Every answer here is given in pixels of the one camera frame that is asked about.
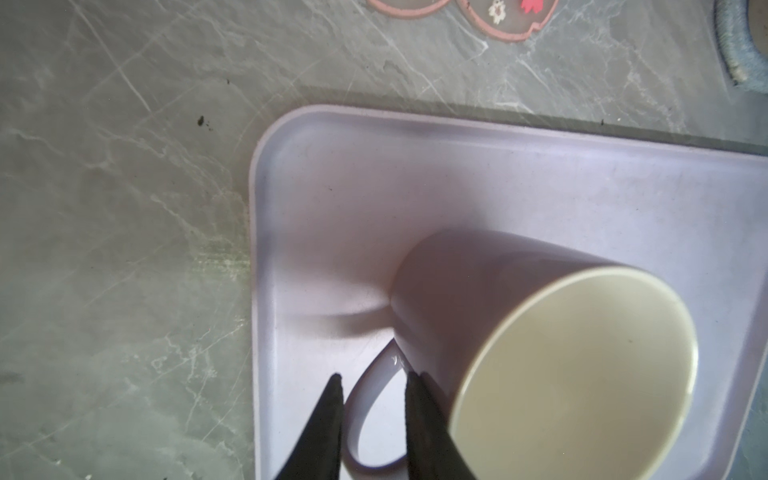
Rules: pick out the pink flower coaster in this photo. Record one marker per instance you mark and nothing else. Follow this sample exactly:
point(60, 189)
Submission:
point(503, 20)

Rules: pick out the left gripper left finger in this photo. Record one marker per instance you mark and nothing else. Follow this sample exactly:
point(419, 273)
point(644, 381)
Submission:
point(317, 453)

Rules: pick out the lavender silicone tray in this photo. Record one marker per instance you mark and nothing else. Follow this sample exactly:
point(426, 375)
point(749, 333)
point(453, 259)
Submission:
point(339, 195)

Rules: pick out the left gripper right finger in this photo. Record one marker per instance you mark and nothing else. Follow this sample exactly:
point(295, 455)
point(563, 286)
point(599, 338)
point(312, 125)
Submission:
point(431, 452)

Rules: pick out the blue woven round coaster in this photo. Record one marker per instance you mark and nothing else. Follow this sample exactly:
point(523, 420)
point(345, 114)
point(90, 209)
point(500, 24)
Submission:
point(745, 64)

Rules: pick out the white cup lavender outside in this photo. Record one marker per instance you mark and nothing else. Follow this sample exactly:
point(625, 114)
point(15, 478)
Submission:
point(544, 362)

